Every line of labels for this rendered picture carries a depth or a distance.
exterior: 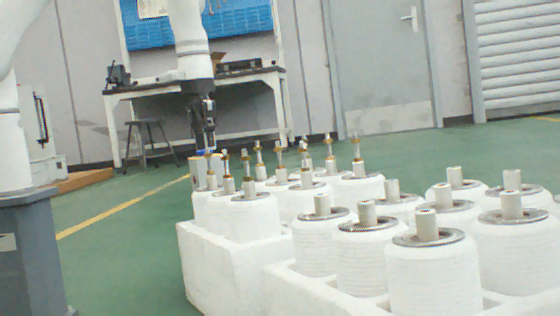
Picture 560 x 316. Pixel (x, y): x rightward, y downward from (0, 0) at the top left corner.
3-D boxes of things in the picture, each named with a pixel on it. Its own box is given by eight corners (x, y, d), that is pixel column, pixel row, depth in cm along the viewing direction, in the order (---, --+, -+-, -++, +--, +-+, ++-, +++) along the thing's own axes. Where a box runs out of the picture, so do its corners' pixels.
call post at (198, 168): (213, 285, 153) (195, 159, 150) (205, 279, 159) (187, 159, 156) (240, 278, 155) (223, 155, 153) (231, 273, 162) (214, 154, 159)
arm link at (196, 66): (158, 85, 137) (154, 56, 137) (206, 80, 142) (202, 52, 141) (168, 81, 129) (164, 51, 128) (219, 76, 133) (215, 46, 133)
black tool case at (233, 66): (220, 77, 593) (218, 66, 592) (263, 71, 594) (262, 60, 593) (217, 74, 559) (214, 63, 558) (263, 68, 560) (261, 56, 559)
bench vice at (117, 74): (119, 90, 582) (115, 64, 580) (137, 88, 580) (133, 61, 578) (101, 90, 542) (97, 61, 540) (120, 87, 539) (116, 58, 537)
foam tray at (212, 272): (244, 352, 108) (230, 250, 106) (186, 299, 144) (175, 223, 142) (429, 298, 123) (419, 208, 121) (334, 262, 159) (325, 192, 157)
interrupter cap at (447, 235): (421, 254, 62) (420, 247, 62) (378, 243, 69) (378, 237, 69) (481, 239, 65) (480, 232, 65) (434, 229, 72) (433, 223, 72)
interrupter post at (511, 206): (512, 223, 70) (509, 194, 70) (496, 220, 72) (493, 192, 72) (529, 219, 71) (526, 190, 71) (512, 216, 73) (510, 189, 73)
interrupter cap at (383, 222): (358, 238, 73) (357, 232, 73) (327, 229, 80) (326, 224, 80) (412, 225, 76) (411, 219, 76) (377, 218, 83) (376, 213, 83)
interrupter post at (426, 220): (426, 245, 65) (422, 214, 65) (412, 241, 67) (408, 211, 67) (444, 240, 66) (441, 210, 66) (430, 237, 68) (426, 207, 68)
